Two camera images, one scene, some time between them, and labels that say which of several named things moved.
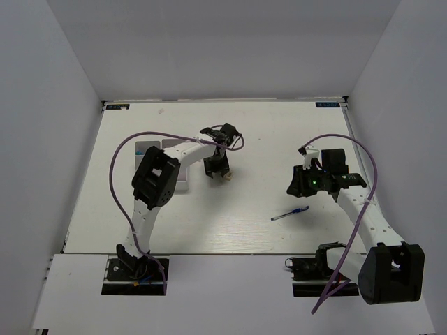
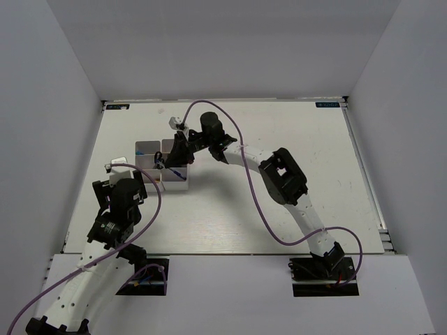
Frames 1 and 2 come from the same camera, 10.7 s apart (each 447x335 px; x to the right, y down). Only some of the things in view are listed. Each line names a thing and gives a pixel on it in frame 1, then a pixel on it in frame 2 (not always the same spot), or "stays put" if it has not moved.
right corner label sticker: (327, 105) stays put
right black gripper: (298, 187) to (182, 152)
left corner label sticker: (117, 106) stays put
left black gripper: (223, 167) to (103, 190)
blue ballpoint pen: (297, 210) to (177, 174)
